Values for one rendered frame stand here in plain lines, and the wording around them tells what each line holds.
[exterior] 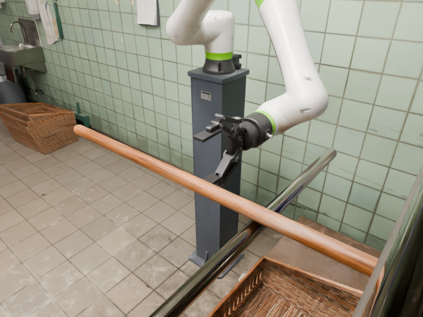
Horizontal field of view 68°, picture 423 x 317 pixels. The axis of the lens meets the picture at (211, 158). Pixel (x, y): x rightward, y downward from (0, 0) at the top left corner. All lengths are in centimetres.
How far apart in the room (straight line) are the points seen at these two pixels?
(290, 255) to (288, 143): 85
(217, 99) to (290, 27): 56
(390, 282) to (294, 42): 82
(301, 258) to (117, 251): 129
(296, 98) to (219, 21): 60
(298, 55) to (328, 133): 101
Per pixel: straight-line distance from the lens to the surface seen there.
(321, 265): 138
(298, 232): 55
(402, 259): 20
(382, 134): 181
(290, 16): 98
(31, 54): 423
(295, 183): 71
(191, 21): 121
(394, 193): 193
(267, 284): 124
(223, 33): 139
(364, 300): 21
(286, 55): 94
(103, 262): 220
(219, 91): 138
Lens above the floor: 157
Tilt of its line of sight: 30 degrees down
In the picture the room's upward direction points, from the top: straight up
